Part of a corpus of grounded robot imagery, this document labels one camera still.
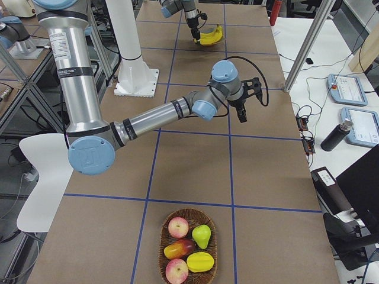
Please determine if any black water bottle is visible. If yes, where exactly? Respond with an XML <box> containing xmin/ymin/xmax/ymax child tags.
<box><xmin>320</xmin><ymin>118</ymin><xmax>354</xmax><ymax>151</ymax></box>

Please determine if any teach pendant tablet far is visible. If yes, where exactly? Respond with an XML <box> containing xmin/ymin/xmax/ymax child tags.
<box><xmin>327</xmin><ymin>74</ymin><xmax>368</xmax><ymax>107</ymax></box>

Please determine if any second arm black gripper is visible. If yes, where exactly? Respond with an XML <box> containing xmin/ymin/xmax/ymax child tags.
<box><xmin>191</xmin><ymin>28</ymin><xmax>200</xmax><ymax>37</ymax></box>

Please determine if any red cylinder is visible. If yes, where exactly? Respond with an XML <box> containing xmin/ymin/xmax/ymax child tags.
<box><xmin>269</xmin><ymin>0</ymin><xmax>282</xmax><ymax>27</ymax></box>

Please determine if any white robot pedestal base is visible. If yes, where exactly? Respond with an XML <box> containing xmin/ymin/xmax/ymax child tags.
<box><xmin>106</xmin><ymin>0</ymin><xmax>159</xmax><ymax>97</ymax></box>

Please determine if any grey square plate orange rim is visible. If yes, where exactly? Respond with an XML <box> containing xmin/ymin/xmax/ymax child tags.
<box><xmin>191</xmin><ymin>28</ymin><xmax>224</xmax><ymax>47</ymax></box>

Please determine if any black label printer box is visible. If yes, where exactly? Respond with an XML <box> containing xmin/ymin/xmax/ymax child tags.
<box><xmin>311</xmin><ymin>167</ymin><xmax>352</xmax><ymax>215</ymax></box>

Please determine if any teach pendant tablet near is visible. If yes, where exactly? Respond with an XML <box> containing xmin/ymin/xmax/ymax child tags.
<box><xmin>341</xmin><ymin>107</ymin><xmax>378</xmax><ymax>148</ymax></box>

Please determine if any aluminium frame post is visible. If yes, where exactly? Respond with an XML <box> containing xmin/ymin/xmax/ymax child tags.
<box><xmin>283</xmin><ymin>0</ymin><xmax>336</xmax><ymax>93</ymax></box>

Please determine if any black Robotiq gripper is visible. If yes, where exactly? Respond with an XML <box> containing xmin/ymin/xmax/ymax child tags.
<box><xmin>229</xmin><ymin>96</ymin><xmax>247</xmax><ymax>123</ymax></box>

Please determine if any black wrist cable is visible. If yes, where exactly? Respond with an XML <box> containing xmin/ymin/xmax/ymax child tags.
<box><xmin>207</xmin><ymin>56</ymin><xmax>270</xmax><ymax>118</ymax></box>

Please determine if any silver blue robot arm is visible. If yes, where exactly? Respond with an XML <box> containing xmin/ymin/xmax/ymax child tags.
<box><xmin>32</xmin><ymin>1</ymin><xmax>248</xmax><ymax>175</ymax></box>

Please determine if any pink red apple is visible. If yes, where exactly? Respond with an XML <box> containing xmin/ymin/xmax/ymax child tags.
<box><xmin>168</xmin><ymin>217</ymin><xmax>189</xmax><ymax>238</ymax></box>

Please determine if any teach pendant tablet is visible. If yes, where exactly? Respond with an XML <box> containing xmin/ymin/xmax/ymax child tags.
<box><xmin>327</xmin><ymin>74</ymin><xmax>368</xmax><ymax>107</ymax></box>
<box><xmin>341</xmin><ymin>107</ymin><xmax>378</xmax><ymax>148</ymax></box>

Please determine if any black monitor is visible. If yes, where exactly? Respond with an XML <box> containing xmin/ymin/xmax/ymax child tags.
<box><xmin>337</xmin><ymin>146</ymin><xmax>378</xmax><ymax>226</ymax></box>

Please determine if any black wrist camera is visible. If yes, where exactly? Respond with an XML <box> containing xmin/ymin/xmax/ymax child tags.
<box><xmin>241</xmin><ymin>77</ymin><xmax>263</xmax><ymax>102</ymax></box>

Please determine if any brown wicker basket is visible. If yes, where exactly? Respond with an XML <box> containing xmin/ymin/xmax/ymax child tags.
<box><xmin>158</xmin><ymin>208</ymin><xmax>218</xmax><ymax>283</ymax></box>

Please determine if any yellow banana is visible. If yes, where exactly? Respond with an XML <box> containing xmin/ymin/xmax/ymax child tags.
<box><xmin>194</xmin><ymin>25</ymin><xmax>223</xmax><ymax>46</ymax></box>

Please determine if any red yellow mango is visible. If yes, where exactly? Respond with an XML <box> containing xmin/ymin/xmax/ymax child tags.
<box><xmin>163</xmin><ymin>238</ymin><xmax>195</xmax><ymax>260</ymax></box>

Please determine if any yellow starfruit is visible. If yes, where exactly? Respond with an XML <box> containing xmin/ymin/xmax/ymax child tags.
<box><xmin>187</xmin><ymin>251</ymin><xmax>215</xmax><ymax>273</ymax></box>

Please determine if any green plastic pear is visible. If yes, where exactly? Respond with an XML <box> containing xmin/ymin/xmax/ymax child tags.
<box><xmin>192</xmin><ymin>224</ymin><xmax>211</xmax><ymax>249</ymax></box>

